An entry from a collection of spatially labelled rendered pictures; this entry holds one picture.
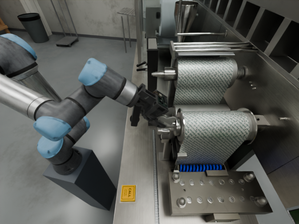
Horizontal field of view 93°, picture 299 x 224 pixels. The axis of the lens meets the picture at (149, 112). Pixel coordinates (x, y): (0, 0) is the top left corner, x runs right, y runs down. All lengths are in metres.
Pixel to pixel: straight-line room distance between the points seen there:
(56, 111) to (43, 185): 1.73
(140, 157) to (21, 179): 1.68
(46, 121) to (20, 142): 2.23
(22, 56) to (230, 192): 1.00
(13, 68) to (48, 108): 0.33
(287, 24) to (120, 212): 0.98
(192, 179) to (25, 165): 2.05
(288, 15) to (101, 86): 0.64
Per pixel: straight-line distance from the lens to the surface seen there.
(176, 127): 0.55
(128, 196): 0.81
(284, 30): 0.72
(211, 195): 0.74
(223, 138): 0.60
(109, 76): 0.40
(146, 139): 0.95
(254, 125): 0.63
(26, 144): 2.58
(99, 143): 2.09
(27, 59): 0.76
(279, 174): 0.71
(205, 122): 0.55
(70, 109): 0.44
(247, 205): 0.80
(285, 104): 0.65
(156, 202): 0.82
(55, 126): 0.42
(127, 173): 0.87
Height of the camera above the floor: 1.71
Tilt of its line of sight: 47 degrees down
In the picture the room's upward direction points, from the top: straight up
